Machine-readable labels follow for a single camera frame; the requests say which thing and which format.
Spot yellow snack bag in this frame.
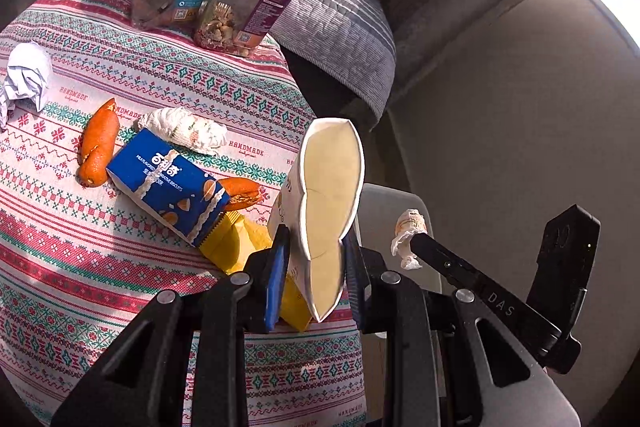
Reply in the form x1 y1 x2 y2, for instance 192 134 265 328
198 211 311 333

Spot tissue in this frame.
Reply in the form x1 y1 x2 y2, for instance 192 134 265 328
136 107 228 156
390 209 427 271

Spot white paper cup with prints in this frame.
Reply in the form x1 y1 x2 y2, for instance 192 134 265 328
268 118 364 322

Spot blue lined paper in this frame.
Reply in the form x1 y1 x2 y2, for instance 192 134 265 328
1 41 53 132

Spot white plastic trash bin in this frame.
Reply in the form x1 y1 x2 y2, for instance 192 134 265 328
356 183 442 293

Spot blue almond snack box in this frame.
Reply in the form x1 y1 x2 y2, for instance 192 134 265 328
106 129 230 247

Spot patterned knitted tablecloth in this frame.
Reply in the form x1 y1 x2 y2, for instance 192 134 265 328
1 0 314 424

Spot grey quilted sofa cover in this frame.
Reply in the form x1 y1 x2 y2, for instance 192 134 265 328
126 0 397 126

